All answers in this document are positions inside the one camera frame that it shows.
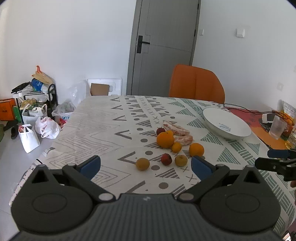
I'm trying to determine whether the yellow-brown round fruit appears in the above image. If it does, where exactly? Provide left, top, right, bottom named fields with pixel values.
left=175, top=155, right=188, bottom=167

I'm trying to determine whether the small tangerine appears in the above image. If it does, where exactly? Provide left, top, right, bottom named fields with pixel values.
left=171, top=142, right=182, bottom=153

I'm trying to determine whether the peeled pomelo segment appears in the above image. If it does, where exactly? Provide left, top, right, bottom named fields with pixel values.
left=163, top=120, right=190, bottom=136
left=174, top=135, right=193, bottom=146

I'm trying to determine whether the large orange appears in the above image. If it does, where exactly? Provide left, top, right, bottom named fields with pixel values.
left=157, top=131, right=175, bottom=149

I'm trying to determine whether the yellow round fruit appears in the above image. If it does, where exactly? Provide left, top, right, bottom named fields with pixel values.
left=135, top=158, right=150, bottom=171

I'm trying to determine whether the dark red plum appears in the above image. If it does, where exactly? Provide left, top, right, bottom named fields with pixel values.
left=156, top=128, right=166, bottom=135

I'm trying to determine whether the person's right hand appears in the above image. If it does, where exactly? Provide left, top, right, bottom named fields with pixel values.
left=290, top=181, right=296, bottom=188

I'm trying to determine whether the frosted plastic cup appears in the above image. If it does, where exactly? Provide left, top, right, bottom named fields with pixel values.
left=269, top=115, right=287, bottom=140

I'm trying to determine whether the red orange cartoon mat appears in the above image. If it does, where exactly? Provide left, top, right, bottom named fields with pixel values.
left=226, top=107, right=287, bottom=150

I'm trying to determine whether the white power adapter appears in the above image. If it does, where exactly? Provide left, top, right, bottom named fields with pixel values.
left=261, top=113, right=276, bottom=124

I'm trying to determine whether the white ceramic plate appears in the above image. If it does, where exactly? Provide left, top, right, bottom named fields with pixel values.
left=203, top=108, right=252, bottom=140

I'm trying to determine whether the yellow snack bag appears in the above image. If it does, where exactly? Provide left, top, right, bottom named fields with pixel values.
left=279, top=100, right=295, bottom=138

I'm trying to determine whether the white red plastic bag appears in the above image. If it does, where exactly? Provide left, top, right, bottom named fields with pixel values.
left=35, top=116, right=61, bottom=139

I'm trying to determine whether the patterned white tablecloth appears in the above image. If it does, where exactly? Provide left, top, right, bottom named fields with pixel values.
left=9, top=95, right=296, bottom=237

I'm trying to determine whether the white bucket with bag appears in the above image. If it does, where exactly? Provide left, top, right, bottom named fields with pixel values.
left=52, top=100, right=75, bottom=128

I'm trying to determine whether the white paper bag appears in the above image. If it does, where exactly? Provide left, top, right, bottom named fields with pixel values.
left=18, top=124, right=40, bottom=153

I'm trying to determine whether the black metal rack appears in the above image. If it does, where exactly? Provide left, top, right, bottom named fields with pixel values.
left=45, top=84, right=58, bottom=118

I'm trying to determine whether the clear plastic bag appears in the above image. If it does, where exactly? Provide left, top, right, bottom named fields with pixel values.
left=68, top=80, right=91, bottom=107

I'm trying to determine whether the brown cardboard box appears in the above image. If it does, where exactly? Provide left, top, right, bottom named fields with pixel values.
left=90, top=83, right=109, bottom=96

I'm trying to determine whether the white tote bag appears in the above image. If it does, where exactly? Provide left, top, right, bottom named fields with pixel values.
left=22, top=104, right=47, bottom=126

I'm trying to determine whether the white foam packaging board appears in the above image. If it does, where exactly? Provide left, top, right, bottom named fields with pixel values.
left=87, top=78, right=122, bottom=96

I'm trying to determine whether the orange chair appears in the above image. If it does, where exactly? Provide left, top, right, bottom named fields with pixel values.
left=169, top=64, right=225, bottom=104

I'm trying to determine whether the orange box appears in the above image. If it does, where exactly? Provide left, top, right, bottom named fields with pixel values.
left=0, top=98, right=16, bottom=121

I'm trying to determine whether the grey door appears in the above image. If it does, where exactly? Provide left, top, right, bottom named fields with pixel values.
left=126, top=1, right=201, bottom=96

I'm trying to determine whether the black cable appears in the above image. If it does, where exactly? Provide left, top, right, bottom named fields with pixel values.
left=223, top=102, right=290, bottom=121

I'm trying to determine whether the white wall socket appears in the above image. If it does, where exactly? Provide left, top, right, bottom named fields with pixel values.
left=277, top=82, right=283, bottom=91

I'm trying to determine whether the black door handle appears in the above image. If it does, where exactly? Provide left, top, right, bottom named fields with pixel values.
left=136, top=35, right=150, bottom=54

